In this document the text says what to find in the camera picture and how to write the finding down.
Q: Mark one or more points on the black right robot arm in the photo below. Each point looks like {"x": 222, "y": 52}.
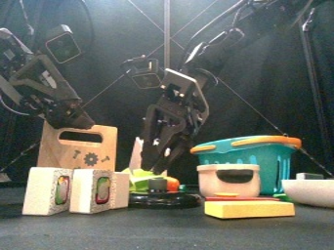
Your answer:
{"x": 217, "y": 39}

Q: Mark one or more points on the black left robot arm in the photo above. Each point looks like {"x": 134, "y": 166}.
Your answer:
{"x": 9, "y": 42}

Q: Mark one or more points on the light wooden board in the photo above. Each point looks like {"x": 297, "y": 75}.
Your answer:
{"x": 137, "y": 156}

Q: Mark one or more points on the wooden toy tool box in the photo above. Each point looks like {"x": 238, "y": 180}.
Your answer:
{"x": 78, "y": 149}

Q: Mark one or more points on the orange toy food piece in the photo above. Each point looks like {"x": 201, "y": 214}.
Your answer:
{"x": 173, "y": 184}

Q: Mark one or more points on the dark grey toy cylinder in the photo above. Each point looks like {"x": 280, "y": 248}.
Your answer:
{"x": 157, "y": 185}

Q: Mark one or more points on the small green toy piece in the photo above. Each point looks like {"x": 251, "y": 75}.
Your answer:
{"x": 182, "y": 187}

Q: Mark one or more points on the green toy lettuce leaf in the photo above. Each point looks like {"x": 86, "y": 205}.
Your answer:
{"x": 140, "y": 180}

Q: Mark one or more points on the black round plate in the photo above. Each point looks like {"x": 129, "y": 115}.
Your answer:
{"x": 165, "y": 199}

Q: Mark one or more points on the beige toy pot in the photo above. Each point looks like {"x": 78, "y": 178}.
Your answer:
{"x": 229, "y": 185}

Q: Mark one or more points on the red flat toy slice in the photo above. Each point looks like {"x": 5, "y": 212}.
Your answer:
{"x": 244, "y": 198}

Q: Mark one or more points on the white box with oval window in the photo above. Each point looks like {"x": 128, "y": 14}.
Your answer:
{"x": 93, "y": 191}
{"x": 45, "y": 191}

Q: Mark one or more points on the yellow rectangular block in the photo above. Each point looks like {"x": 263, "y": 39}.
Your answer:
{"x": 249, "y": 209}

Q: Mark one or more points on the green flat toy piece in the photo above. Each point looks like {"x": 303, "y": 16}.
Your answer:
{"x": 284, "y": 197}

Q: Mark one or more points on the grey rectangular block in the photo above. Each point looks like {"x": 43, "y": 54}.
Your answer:
{"x": 309, "y": 176}

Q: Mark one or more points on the white bowl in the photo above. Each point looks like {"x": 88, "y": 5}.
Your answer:
{"x": 309, "y": 192}

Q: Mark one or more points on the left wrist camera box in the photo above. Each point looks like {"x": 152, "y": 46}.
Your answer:
{"x": 63, "y": 45}

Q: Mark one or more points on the vertical metal frame pole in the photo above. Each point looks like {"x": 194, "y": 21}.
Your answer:
{"x": 166, "y": 32}

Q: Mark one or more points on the slanted black frame pole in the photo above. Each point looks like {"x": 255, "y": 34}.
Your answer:
{"x": 315, "y": 88}

